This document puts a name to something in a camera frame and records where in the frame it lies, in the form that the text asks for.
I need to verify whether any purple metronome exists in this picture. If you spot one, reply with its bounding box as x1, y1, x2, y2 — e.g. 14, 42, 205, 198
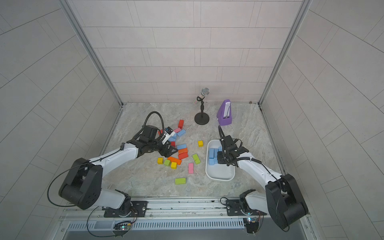
217, 100, 232, 126

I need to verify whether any silver microphone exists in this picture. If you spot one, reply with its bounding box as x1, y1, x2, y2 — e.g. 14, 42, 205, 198
197, 88, 210, 102

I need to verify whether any yellow cube left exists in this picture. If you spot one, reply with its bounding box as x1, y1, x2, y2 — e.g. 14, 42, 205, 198
157, 158, 164, 165

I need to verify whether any green block by pink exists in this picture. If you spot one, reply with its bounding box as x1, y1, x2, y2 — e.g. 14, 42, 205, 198
193, 154, 201, 165

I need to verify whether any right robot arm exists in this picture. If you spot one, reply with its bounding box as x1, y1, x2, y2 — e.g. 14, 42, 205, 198
218, 129, 309, 232

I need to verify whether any orange block short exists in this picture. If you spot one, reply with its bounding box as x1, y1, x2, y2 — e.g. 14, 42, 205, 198
178, 148, 188, 155

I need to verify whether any pink block lower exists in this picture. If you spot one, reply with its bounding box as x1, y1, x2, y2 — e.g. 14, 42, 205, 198
188, 163, 194, 174

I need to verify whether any orange block long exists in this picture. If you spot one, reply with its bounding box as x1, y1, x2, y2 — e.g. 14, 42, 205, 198
168, 157, 182, 165

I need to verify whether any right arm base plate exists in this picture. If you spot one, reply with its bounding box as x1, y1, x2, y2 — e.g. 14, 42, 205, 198
221, 199, 267, 217

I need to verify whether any green cube small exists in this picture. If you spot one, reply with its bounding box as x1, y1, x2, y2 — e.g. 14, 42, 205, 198
164, 159, 171, 167

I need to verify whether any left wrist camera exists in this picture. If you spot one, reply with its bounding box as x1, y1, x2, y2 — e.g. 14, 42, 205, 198
162, 127, 176, 145

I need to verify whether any blue block above orange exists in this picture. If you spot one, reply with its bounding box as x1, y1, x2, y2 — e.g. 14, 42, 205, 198
176, 144, 187, 150

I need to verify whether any right circuit board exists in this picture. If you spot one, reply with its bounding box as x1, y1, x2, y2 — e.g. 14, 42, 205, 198
243, 218, 261, 235

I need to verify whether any circuit board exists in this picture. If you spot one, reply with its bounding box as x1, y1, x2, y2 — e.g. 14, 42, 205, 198
113, 221, 132, 232
243, 218, 261, 235

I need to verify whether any red block far upright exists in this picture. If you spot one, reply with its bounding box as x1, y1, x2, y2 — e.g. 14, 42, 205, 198
178, 120, 184, 129

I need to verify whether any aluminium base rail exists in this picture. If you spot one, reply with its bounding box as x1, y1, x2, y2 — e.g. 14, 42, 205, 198
58, 197, 239, 221

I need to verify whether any left circuit board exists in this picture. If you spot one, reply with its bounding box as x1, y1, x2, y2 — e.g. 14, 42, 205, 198
113, 221, 132, 232

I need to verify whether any white plastic tray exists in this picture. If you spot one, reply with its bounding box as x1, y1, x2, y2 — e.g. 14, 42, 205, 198
206, 140, 235, 182

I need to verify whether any blue block pile top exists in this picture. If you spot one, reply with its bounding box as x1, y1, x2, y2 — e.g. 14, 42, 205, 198
177, 129, 186, 137

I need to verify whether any green block front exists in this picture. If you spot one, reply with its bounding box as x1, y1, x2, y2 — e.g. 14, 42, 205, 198
175, 178, 187, 185

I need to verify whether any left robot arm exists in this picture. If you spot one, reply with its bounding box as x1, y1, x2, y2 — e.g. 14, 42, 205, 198
58, 123, 178, 210

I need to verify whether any red block lower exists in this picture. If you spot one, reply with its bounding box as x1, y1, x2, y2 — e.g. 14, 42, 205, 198
178, 152, 189, 160

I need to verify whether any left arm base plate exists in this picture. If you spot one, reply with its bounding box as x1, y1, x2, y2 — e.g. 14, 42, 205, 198
102, 201, 148, 218

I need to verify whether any black microphone stand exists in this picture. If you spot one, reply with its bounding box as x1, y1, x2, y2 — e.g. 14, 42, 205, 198
195, 96, 210, 125

